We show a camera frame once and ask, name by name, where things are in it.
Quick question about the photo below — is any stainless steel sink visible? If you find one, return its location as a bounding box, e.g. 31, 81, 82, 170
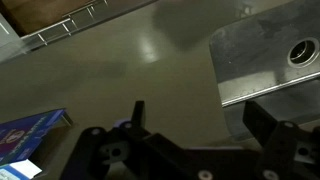
209, 0, 320, 107

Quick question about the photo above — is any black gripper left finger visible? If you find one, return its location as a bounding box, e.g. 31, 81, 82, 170
61, 100, 145, 180

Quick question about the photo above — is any blue snack box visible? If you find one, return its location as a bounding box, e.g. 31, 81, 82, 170
0, 108, 72, 180

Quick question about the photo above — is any cabinet drawer handle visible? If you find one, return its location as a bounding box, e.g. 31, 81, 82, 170
21, 18, 78, 45

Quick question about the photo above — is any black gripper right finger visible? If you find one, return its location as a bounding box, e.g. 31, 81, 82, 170
242, 101, 320, 180

